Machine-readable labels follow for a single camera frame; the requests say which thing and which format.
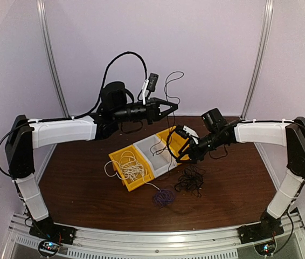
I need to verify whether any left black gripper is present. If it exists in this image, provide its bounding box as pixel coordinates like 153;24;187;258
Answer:
113;97;178;125

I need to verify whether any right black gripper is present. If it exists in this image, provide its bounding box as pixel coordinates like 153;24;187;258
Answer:
177;129;225;163

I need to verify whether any thin white cable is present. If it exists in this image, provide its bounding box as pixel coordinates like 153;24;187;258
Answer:
141;178;162;193

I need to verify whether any thick white cable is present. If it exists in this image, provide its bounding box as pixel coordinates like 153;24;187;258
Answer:
103;151;149;182

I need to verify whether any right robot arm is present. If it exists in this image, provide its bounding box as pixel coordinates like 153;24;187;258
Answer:
173;108;305;238

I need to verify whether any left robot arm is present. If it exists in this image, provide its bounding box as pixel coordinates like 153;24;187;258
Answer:
0;81;178;240

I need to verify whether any right yellow plastic bin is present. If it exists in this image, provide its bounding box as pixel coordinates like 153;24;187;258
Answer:
154;127;188;165

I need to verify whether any yellow plastic bin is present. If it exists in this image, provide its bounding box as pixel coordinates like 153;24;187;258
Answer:
108;145;155;192
154;127;188;165

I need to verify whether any white plastic bin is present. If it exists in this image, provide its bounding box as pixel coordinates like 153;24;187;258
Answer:
133;134;178;178

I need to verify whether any left yellow plastic bin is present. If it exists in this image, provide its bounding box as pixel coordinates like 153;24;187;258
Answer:
108;145;155;192

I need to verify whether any right round controller board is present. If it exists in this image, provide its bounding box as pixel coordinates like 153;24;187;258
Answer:
254;241;276;256

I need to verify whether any round controller board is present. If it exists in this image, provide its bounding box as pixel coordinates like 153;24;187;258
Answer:
38;240;60;257
254;241;276;256

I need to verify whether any left round controller board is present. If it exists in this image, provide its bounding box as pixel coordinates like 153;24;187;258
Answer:
38;240;60;257

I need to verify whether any right arm black sleeved cable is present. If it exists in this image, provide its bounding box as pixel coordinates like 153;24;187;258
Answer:
166;126;228;164

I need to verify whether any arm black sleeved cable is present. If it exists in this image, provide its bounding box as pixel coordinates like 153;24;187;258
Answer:
0;51;148;178
166;126;228;164

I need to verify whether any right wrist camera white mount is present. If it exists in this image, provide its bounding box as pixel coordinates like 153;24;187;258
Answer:
175;125;199;144

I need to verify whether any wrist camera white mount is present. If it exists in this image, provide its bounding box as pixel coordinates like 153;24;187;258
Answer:
175;125;199;144
138;73;159;105

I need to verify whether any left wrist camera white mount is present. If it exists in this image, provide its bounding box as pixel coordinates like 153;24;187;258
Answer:
138;73;159;105

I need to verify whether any purple coiled cable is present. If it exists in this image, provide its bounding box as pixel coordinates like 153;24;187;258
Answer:
152;188;176;209

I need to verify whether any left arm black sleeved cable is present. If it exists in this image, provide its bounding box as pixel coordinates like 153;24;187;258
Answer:
0;51;148;178

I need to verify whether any front aluminium rail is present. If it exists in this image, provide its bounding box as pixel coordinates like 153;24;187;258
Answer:
0;212;305;258

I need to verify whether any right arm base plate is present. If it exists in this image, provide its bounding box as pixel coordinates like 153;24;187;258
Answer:
237;222;285;244

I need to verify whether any right aluminium frame post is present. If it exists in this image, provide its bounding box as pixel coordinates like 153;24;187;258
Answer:
240;0;274;119

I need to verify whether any aluminium frame post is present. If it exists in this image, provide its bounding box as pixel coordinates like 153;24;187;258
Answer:
240;0;274;119
36;0;70;117

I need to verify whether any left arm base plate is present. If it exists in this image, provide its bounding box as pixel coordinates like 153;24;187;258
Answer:
29;222;76;245

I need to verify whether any left aluminium frame post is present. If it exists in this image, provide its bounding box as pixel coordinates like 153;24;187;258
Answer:
36;0;70;117

